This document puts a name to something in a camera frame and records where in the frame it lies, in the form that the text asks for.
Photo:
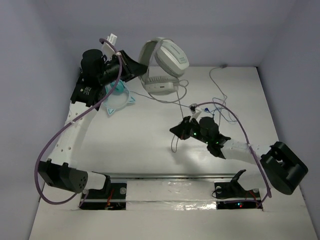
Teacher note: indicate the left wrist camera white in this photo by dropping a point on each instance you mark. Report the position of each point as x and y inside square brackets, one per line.
[108, 44]

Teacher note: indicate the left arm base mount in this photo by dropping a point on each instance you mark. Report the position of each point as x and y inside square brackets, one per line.
[111, 197]

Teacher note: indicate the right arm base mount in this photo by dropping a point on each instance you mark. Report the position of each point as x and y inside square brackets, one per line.
[231, 195]

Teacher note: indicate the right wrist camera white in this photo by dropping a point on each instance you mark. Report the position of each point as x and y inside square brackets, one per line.
[195, 113]

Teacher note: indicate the teal cat-ear headphones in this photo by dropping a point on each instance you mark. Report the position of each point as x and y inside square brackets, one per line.
[120, 98]

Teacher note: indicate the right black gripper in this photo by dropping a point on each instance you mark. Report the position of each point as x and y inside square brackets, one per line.
[182, 130]

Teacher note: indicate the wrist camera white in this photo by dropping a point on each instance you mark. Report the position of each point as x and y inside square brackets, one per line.
[195, 113]
[108, 44]

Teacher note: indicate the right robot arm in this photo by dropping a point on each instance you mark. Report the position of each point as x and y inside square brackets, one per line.
[278, 167]

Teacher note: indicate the white over-ear headphones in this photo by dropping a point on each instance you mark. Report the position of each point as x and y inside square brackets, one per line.
[170, 58]

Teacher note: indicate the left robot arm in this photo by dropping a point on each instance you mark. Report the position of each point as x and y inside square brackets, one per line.
[60, 170]

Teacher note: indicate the blue earbuds with cable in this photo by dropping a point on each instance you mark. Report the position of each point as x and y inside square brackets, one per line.
[216, 111]

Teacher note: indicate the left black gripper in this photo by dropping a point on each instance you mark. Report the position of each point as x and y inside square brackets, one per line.
[126, 66]

